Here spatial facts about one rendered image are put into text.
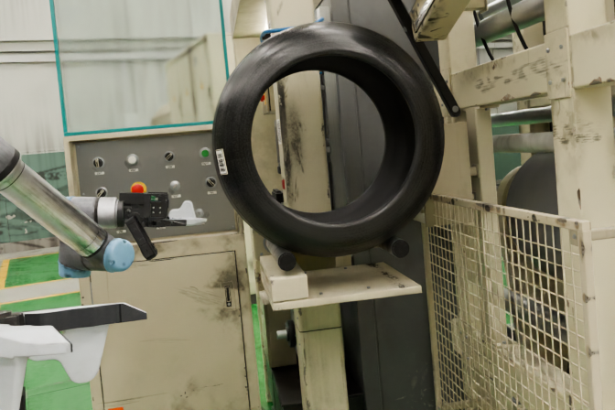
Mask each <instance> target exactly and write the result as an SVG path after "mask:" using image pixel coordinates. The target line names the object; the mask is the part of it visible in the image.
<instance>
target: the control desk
mask: <svg viewBox="0 0 615 410"><path fill-rule="evenodd" d="M211 139H212V124H204V125H192V126H181V127H170V128H159V129H148V130H137V131H125V132H115V133H104V134H93V135H72V136H65V137H63V145H64V153H65V161H66V170H67V179H68V187H69V195H70V197H71V196H75V197H97V198H100V197H102V198H117V199H119V193H120V192H137V193H144V192H167V194H168V199H169V203H168V208H167V217H168V214H169V213H170V211H171V210H173V209H180V208H181V206H182V204H183V202H184V201H185V200H190V201H191V202H192V204H193V208H194V211H195V215H196V218H203V219H207V221H206V222H204V223H202V224H201V225H192V226H166V227H159V228H155V227H145V228H144V229H145V231H146V233H147V235H148V237H149V239H150V240H151V242H152V243H153V244H154V245H155V247H156V248H157V256H156V257H155V258H153V259H151V260H149V261H147V260H146V259H145V258H144V256H143V255H142V253H141V251H140V248H139V246H138V244H137V243H136V241H135V238H134V237H133V235H132V234H131V233H130V231H129V229H128V227H127V226H126V224H124V227H123V228H118V227H116V228H103V229H105V230H106V231H107V232H108V233H109V234H111V235H112V236H113V238H121V239H124V240H127V241H128V242H129V243H131V244H132V245H133V247H134V250H135V259H134V261H133V263H132V265H131V266H130V267H129V268H128V269H127V270H125V271H123V272H114V273H109V272H104V271H92V272H91V275H90V276H89V277H86V278H79V286H80V294H81V305H82V306H89V305H101V304H113V303H125V304H128V305H130V306H133V307H135V308H139V309H141V310H143V311H145V312H146V314H147V319H143V320H137V321H130V322H123V323H115V324H110V325H109V328H108V331H107V336H106V340H105V344H104V348H103V353H102V360H101V364H100V369H99V371H98V373H97V375H96V376H95V377H94V378H93V379H92V380H90V387H91V396H92V410H108V409H111V408H117V407H123V408H124V410H261V400H260V391H259V381H258V371H257V361H256V351H255V342H254V324H253V313H252V304H251V294H250V285H249V275H248V265H247V255H246V246H245V236H244V226H243V219H242V218H241V217H240V215H239V214H238V213H237V212H236V210H235V209H234V208H233V206H232V205H231V203H230V202H229V200H228V199H227V197H226V195H225V193H224V191H223V189H222V187H221V183H220V181H219V178H218V175H217V172H216V168H215V165H214V160H213V154H212V140H211Z"/></svg>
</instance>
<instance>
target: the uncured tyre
mask: <svg viewBox="0 0 615 410"><path fill-rule="evenodd" d="M307 70H322V71H328V72H332V73H335V74H338V75H340V76H342V77H345V78H347V79H348V80H350V81H352V82H354V83H355V84H357V85H358V86H359V87H360V88H361V89H363V90H364V91H365V92H366V93H367V95H368V96H369V97H370V98H371V100H372V102H373V103H374V105H375V106H376V108H377V110H378V112H379V115H380V116H381V119H382V122H383V130H384V153H383V161H382V164H381V166H380V169H379V171H378V173H377V175H376V177H375V179H374V180H373V182H372V184H371V185H370V187H368V188H367V189H366V190H365V191H364V192H363V193H362V194H361V195H360V197H359V198H357V199H356V200H354V201H353V202H351V203H349V204H347V205H345V206H343V207H341V208H339V209H336V210H330V211H325V212H304V211H300V210H293V209H290V208H288V207H287V206H285V205H283V204H281V203H279V202H278V201H277V200H276V199H275V198H274V197H273V196H272V195H271V193H270V192H269V191H268V189H267V188H266V187H265V185H264V183H263V181H262V180H261V178H260V176H259V174H258V172H257V169H256V166H255V163H254V157H253V152H252V141H251V137H252V126H253V120H254V115H255V111H256V109H257V106H258V104H259V102H260V101H261V99H262V97H263V95H264V93H265V91H266V90H267V89H268V88H269V87H270V86H272V85H273V84H274V83H276V82H277V81H279V80H281V79H283V78H284V77H286V76H288V75H291V74H294V73H297V72H301V71H307ZM211 140H212V154H213V160H214V165H215V168H216V172H217V175H218V178H219V181H220V183H221V187H222V189H223V191H224V193H225V195H226V197H227V199H228V200H229V202H230V203H231V205H232V206H233V208H234V209H235V210H236V212H237V213H238V214H239V215H240V217H241V218H242V219H243V220H244V221H245V222H246V223H247V224H248V225H249V226H250V227H251V228H252V229H253V230H255V231H256V232H257V233H259V234H260V235H261V236H263V237H264V238H265V239H266V240H268V241H270V242H271V243H274V244H276V245H278V246H280V247H282V248H285V249H287V250H289V251H292V252H300V253H303V254H311V256H317V257H339V256H346V255H351V254H358V253H361V252H364V251H367V250H370V249H372V248H373V247H376V246H378V245H380V244H382V243H384V242H386V241H388V240H389V239H391V238H392V237H394V236H395V235H396V234H397V233H399V232H400V231H401V230H402V229H403V228H405V227H406V226H407V225H408V224H409V223H410V222H411V221H412V220H413V219H414V218H415V216H416V215H417V214H418V213H419V212H420V211H421V210H422V209H423V207H424V206H425V204H426V202H427V201H428V199H429V197H430V195H431V193H432V191H433V189H434V187H435V185H436V183H437V179H438V176H439V173H440V169H441V166H442V162H443V156H444V147H445V131H444V123H443V117H442V113H441V109H440V105H439V102H438V99H437V96H436V94H435V91H434V89H433V87H432V85H431V83H430V81H429V79H428V78H427V76H426V75H425V73H424V72H423V71H422V69H421V68H420V67H419V65H418V64H417V63H416V62H415V61H414V59H413V58H412V57H411V56H410V55H409V54H408V53H406V52H405V51H404V50H403V49H402V48H400V47H399V46H398V45H396V44H395V43H394V42H392V40H390V39H388V38H386V37H384V36H382V35H380V34H378V33H376V32H374V31H372V30H370V29H368V28H365V27H360V26H356V25H353V24H348V23H342V22H329V21H326V22H313V23H307V24H303V25H299V26H295V27H291V28H288V29H285V30H283V31H281V32H279V33H276V34H274V35H273V36H271V37H270V38H268V39H266V40H265V41H263V42H262V43H260V44H259V45H258V46H256V47H255V48H254V49H253V50H251V51H250V52H249V53H248V54H247V55H246V56H245V57H244V58H243V59H242V61H241V62H240V63H239V64H238V65H237V67H236V68H235V69H234V71H233V72H232V74H231V76H230V77H229V79H228V80H227V81H226V83H225V85H224V87H223V89H222V92H221V95H220V98H219V100H218V103H217V106H216V110H215V114H214V118H213V125H212V139H211ZM218 149H223V154H224V158H225V163H226V167H227V171H228V174H227V175H221V173H220V169H219V164H218V159H217V155H216V150H218Z"/></svg>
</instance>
